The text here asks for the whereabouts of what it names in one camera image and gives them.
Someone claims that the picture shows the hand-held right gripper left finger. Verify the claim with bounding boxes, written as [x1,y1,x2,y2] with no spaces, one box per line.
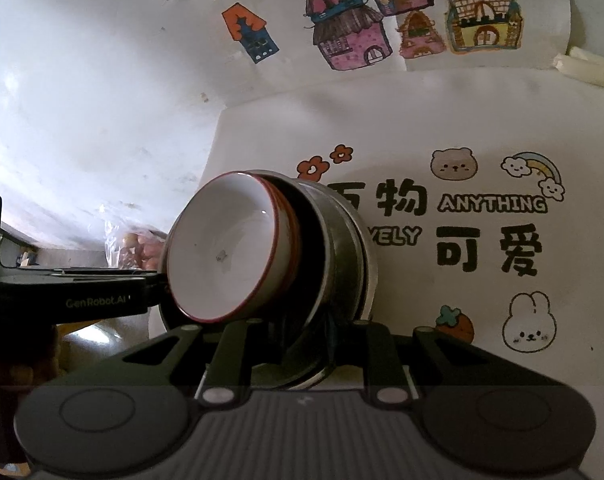
[122,318,266,407]

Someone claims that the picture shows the white printed table mat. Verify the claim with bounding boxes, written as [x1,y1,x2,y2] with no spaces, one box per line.
[147,66,604,402]

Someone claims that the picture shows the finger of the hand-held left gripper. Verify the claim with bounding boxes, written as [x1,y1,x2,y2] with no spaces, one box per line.
[144,270,172,309]

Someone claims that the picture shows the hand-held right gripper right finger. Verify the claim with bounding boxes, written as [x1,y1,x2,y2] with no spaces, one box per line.
[332,320,489,407]

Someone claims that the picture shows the coloured houses drawing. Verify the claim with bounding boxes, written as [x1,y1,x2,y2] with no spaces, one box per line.
[192,0,574,75]

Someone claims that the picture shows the white red-rimmed ceramic bowl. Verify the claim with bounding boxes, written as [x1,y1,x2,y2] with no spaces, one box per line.
[249,174,304,282]
[162,171,298,324]

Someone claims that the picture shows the large stainless steel plate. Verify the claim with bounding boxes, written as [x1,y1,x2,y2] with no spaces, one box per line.
[159,184,381,392]

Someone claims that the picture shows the stainless steel bowl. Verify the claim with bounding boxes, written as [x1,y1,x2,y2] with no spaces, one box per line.
[252,170,343,377]

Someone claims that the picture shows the plastic bag of fruit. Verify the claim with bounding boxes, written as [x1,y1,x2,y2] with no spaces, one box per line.
[102,204,172,282]

